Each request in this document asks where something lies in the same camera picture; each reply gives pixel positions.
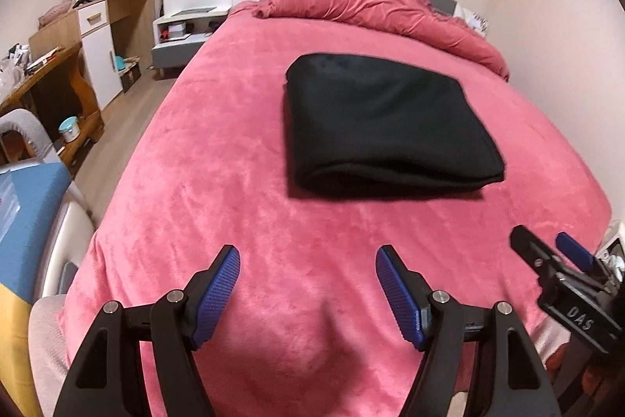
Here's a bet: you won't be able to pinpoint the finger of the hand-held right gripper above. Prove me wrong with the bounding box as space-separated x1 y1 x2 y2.
509 224 563 279
555 231 598 273

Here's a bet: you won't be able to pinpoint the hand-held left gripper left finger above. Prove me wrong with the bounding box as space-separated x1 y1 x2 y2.
51 244 241 417

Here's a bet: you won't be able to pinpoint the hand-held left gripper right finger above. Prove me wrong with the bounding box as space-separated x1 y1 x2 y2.
375 244 562 417

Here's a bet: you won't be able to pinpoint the black pants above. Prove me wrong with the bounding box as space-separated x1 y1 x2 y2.
283 52 506 202

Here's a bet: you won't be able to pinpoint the person's right leg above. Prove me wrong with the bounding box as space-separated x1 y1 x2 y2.
532 319 573 364

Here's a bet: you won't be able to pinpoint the person's leg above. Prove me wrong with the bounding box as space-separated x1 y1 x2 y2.
532 319 573 364
27 295 74 417

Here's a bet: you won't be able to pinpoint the pink fleece blanket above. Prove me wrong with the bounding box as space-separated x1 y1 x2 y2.
57 0 613 417

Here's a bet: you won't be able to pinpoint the person's left leg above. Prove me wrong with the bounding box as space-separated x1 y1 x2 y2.
27 295 74 417

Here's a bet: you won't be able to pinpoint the blue cushion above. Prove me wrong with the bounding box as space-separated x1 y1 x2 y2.
0 162 69 301

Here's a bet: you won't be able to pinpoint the yellow cloth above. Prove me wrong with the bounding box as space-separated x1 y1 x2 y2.
0 285 36 398

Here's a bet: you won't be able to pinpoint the teal tin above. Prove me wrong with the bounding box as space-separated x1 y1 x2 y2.
59 116 82 143

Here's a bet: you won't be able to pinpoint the dark box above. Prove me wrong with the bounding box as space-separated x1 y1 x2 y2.
120 64 143 94

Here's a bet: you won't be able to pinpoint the white and grey armchair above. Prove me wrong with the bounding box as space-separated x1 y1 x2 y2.
0 108 96 301

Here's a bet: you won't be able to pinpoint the wooden cabinet with white doors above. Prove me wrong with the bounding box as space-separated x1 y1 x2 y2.
28 0 156 112

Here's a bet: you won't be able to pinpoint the pink crumpled duvet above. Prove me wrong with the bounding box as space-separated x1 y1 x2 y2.
251 0 511 82

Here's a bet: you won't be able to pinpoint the pile of papers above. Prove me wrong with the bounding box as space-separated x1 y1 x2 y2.
0 42 36 75

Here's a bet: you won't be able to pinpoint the pink pouch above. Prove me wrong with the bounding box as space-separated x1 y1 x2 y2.
38 4 73 27

